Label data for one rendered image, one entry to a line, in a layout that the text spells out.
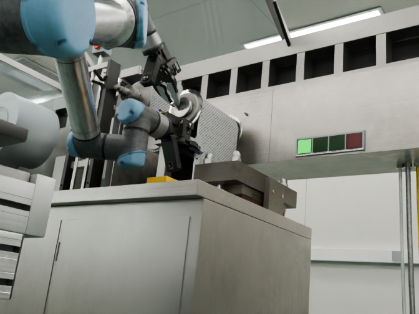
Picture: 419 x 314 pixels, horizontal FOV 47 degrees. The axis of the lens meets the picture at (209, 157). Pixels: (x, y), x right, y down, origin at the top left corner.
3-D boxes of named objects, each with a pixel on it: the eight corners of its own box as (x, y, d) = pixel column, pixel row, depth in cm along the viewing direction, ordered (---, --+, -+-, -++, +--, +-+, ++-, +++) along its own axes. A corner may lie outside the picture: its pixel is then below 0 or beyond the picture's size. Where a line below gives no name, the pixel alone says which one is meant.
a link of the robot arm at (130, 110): (111, 126, 136) (116, 98, 138) (138, 138, 144) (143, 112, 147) (132, 122, 131) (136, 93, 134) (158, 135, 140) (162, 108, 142)
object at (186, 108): (184, 119, 163) (169, 114, 168) (188, 121, 165) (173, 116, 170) (193, 98, 164) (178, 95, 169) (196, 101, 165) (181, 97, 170)
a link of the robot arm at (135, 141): (108, 169, 139) (114, 133, 142) (146, 172, 138) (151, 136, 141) (101, 161, 132) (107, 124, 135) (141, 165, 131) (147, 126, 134)
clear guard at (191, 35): (49, 1, 233) (50, 0, 233) (106, 86, 258) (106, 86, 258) (234, -81, 172) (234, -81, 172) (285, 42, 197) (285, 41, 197)
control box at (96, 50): (88, 52, 211) (92, 31, 214) (98, 58, 216) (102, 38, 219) (101, 49, 207) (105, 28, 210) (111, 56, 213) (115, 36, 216)
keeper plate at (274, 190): (262, 211, 152) (265, 177, 156) (277, 217, 160) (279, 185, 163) (269, 211, 151) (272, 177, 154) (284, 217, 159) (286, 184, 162)
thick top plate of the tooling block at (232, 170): (192, 182, 151) (194, 164, 153) (257, 209, 181) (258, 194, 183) (235, 179, 142) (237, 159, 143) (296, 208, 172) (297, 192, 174)
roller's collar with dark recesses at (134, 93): (118, 101, 181) (121, 86, 183) (130, 108, 186) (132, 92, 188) (131, 99, 178) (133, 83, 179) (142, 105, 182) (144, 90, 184)
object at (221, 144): (192, 167, 158) (199, 115, 164) (231, 185, 176) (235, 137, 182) (194, 167, 158) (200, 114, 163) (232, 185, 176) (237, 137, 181)
